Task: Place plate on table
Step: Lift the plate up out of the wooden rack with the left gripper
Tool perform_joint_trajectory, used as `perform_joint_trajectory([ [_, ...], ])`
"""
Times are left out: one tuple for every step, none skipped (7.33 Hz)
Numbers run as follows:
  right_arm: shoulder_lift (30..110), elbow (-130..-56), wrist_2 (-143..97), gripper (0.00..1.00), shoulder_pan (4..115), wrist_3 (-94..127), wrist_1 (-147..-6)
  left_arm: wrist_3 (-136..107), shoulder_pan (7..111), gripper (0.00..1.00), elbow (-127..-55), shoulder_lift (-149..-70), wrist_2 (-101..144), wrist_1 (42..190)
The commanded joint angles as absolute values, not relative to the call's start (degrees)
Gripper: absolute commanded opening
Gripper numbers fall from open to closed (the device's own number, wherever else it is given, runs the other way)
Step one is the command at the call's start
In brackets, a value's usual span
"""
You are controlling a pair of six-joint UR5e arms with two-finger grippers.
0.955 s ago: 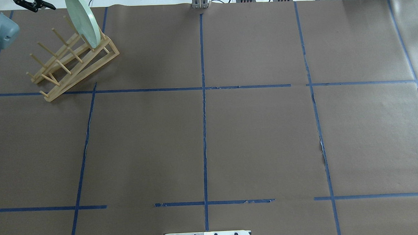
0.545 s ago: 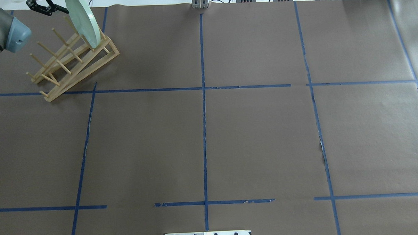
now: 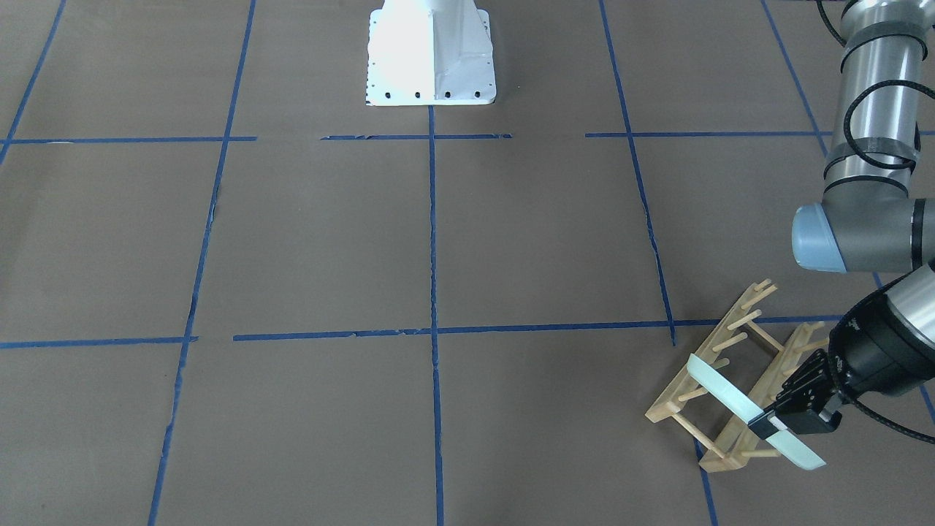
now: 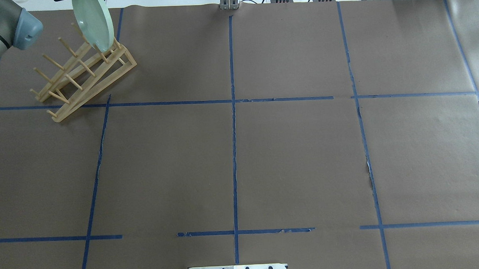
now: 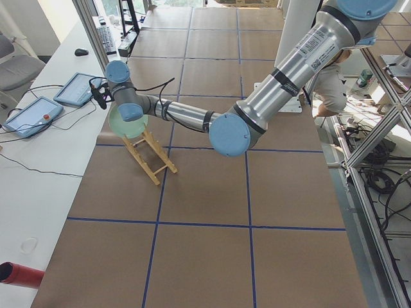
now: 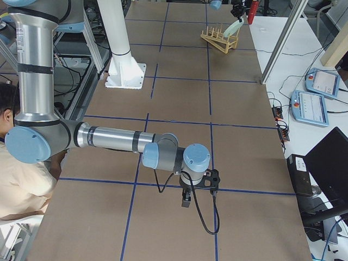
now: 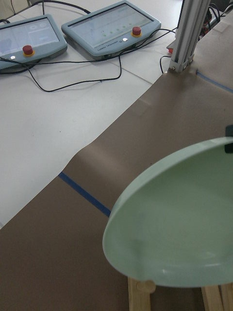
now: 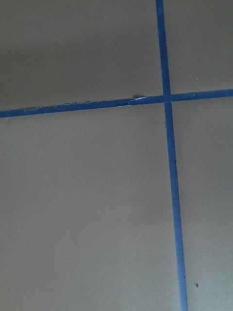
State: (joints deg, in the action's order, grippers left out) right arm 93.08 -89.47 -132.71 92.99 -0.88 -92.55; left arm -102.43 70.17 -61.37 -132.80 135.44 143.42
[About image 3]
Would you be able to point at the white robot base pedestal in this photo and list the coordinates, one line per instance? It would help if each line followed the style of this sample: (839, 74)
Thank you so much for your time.
(430, 53)

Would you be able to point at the pale green plate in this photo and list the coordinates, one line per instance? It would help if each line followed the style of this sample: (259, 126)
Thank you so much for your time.
(723, 391)

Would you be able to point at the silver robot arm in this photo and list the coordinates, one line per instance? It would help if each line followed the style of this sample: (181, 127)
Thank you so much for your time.
(867, 222)

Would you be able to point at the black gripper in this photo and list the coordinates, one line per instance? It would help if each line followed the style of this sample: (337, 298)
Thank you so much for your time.
(874, 350)

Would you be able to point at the wooden dish rack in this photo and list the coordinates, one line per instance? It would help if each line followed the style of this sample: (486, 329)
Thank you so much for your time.
(736, 445)

